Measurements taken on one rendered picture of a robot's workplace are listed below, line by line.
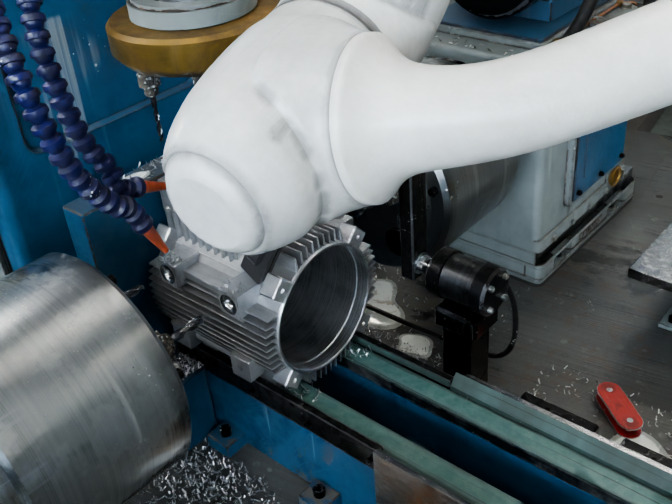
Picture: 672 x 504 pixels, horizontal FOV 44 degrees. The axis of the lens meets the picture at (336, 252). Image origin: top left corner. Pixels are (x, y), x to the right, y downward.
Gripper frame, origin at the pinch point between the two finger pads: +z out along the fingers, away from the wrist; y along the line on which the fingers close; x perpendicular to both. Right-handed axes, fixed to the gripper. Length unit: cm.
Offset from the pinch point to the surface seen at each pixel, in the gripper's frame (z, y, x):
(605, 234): 23, -69, 22
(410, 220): -0.2, -17.9, 6.6
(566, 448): 1.8, -11.6, 35.8
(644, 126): 126, -266, 0
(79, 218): 6.8, 9.2, -17.3
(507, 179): 5.5, -41.3, 8.5
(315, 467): 21.1, 1.3, 18.4
